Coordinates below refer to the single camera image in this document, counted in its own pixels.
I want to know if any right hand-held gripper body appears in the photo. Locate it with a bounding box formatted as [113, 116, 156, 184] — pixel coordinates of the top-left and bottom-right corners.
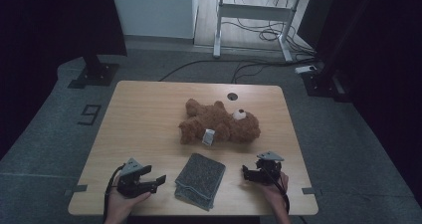
[257, 150, 285, 185]

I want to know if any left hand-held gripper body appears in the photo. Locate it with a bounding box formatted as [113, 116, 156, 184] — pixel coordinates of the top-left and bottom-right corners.
[115, 157, 152, 199]

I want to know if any grey towel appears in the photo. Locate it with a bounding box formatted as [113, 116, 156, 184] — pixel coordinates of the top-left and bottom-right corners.
[174, 152, 227, 212]

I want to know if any brown teddy bear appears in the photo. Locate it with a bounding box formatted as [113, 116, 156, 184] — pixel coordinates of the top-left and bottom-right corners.
[178, 98, 262, 146]

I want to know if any person's left hand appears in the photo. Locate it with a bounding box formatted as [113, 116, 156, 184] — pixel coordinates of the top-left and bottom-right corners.
[105, 187, 152, 220]

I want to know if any person's right hand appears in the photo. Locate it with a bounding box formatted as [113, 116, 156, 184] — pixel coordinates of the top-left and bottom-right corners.
[258, 172, 289, 210]

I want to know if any grey tape strip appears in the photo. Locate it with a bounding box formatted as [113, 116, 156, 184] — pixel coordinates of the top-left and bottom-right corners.
[302, 186, 322, 196]
[64, 184, 89, 197]

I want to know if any black stand base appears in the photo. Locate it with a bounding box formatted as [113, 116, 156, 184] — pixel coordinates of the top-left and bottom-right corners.
[301, 63, 353, 103]
[68, 54, 120, 90]

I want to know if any white power strip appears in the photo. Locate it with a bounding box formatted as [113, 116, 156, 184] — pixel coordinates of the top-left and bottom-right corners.
[295, 65, 317, 75]

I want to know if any dark curtain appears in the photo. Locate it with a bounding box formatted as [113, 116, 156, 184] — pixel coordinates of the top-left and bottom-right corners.
[315, 0, 422, 205]
[0, 0, 128, 160]

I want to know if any left hand-held gripper black cable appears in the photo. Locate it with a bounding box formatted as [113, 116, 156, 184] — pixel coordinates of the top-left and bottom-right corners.
[103, 163, 126, 223]

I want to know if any hand-held gripper black cable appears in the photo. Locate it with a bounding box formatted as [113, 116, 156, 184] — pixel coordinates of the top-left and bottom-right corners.
[263, 167, 292, 216]
[103, 163, 126, 223]

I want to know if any right hand-held gripper black cable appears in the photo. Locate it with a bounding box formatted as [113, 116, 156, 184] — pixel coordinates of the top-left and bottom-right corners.
[263, 167, 292, 216]

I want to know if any black floor cable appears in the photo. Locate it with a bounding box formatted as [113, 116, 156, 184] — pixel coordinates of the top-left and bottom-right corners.
[158, 59, 300, 83]
[231, 58, 317, 85]

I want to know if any tangle of black cables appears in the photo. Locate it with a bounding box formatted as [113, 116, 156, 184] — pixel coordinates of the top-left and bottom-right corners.
[221, 0, 317, 58]

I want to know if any white metal desk frame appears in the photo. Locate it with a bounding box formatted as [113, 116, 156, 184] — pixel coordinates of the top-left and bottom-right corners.
[212, 0, 336, 63]

